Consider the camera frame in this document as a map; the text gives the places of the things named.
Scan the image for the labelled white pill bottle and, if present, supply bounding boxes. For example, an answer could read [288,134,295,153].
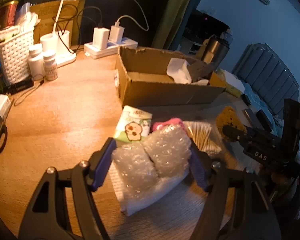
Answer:
[43,49,58,81]

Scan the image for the white woven basket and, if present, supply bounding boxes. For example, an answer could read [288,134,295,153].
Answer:
[0,28,34,86]

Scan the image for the black car key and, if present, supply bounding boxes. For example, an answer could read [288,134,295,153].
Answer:
[240,94,251,107]

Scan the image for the black power bank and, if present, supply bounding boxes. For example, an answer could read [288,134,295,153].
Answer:
[255,109,273,132]

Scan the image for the dark grey knit sock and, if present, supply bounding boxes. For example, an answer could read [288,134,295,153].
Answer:
[187,61,217,82]

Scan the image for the black pen-like tube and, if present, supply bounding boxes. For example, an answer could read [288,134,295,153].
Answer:
[2,77,34,95]

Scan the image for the yellow curtain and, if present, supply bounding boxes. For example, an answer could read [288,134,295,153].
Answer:
[152,0,190,49]

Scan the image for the white power strip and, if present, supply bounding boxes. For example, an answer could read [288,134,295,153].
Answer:
[84,37,138,59]

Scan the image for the bubble wrap bag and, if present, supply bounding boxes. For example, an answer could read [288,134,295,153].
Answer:
[112,124,191,198]

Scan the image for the red tin can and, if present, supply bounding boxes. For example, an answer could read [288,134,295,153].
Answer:
[0,0,19,30]

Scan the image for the white folded cloth in box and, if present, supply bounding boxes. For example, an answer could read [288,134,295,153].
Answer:
[166,58,209,86]

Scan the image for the pink plush toy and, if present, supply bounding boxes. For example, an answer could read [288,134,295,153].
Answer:
[151,118,186,132]

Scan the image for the brown sponge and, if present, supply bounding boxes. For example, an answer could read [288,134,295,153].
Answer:
[216,106,247,142]

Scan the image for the yellow tissue pack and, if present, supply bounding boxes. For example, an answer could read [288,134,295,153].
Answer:
[216,68,245,98]

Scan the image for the black monitor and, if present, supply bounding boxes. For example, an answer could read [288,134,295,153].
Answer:
[183,9,230,44]

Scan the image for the cartoon pocket tissue pack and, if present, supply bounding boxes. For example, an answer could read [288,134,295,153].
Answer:
[114,105,153,143]

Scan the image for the white charger with black cable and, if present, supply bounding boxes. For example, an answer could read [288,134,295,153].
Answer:
[76,5,110,50]

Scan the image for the grey padded headboard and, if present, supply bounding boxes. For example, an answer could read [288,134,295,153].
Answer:
[232,43,299,118]

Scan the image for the brown cardboard box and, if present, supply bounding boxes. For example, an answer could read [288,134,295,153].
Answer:
[115,47,225,107]

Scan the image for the black smartphone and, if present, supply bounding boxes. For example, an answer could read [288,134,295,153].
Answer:
[243,108,263,130]

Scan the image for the white desk lamp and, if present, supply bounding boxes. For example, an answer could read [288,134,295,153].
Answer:
[40,0,76,68]

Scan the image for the stainless steel travel tumbler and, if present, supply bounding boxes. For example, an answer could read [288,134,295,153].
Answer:
[201,35,230,67]

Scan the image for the small white box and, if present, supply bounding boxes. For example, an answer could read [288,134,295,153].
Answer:
[0,94,11,120]

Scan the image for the cotton swab pack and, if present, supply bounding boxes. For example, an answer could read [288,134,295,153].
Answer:
[183,121,222,156]

